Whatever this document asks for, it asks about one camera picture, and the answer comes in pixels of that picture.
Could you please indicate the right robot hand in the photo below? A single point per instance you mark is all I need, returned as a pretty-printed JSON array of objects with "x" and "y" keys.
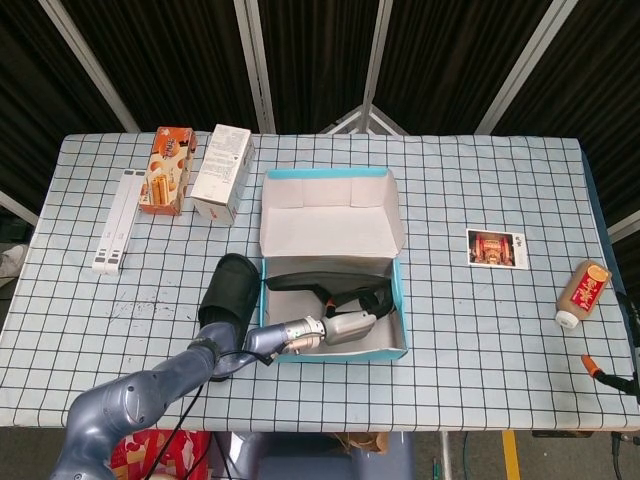
[{"x": 620, "y": 382}]

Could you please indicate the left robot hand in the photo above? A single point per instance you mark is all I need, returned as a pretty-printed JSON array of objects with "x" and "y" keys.
[{"x": 350, "y": 327}]

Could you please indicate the black rubber slipper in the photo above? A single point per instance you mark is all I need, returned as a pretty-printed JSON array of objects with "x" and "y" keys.
[
  {"x": 300, "y": 283},
  {"x": 230, "y": 290}
]

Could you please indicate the blue cardboard shoe box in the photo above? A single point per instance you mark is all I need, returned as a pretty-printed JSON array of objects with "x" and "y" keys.
[{"x": 325, "y": 220}]

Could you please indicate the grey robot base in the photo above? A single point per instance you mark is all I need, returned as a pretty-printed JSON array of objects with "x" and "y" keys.
[{"x": 300, "y": 462}]

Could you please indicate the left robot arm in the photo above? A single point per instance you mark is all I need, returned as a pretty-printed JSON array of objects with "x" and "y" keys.
[{"x": 130, "y": 400}]

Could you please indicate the white carton box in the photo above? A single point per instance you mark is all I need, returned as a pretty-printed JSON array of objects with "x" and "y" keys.
[{"x": 222, "y": 170}]

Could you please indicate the orange biscuit box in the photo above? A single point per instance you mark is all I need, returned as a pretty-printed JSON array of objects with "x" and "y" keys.
[{"x": 167, "y": 170}]

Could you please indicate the brown bottle with white cap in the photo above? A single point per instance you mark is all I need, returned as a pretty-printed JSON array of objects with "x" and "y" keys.
[{"x": 585, "y": 292}]

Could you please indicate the blue checkered tablecloth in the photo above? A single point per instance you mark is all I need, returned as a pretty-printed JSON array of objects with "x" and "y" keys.
[{"x": 475, "y": 360}]

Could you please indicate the metal table leg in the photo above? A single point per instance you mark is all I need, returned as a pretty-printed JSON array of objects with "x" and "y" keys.
[{"x": 446, "y": 457}]

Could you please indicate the photo postcard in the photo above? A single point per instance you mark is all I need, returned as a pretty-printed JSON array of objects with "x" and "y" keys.
[{"x": 497, "y": 248}]

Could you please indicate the red patterned bag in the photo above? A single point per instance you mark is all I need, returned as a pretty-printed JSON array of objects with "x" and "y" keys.
[{"x": 190, "y": 455}]

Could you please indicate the silver triangular partition foot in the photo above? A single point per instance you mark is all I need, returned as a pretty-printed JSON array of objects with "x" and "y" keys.
[{"x": 347, "y": 119}]

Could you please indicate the white power strip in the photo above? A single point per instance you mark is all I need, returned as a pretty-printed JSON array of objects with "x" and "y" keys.
[{"x": 120, "y": 220}]

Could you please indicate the white rounded object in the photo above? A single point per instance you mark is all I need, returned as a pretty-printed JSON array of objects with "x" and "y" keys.
[{"x": 10, "y": 260}]

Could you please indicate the silver partition frame post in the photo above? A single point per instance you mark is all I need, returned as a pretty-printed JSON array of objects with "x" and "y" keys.
[
  {"x": 17, "y": 206},
  {"x": 252, "y": 65},
  {"x": 90, "y": 65},
  {"x": 625, "y": 225},
  {"x": 376, "y": 65},
  {"x": 526, "y": 65}
]

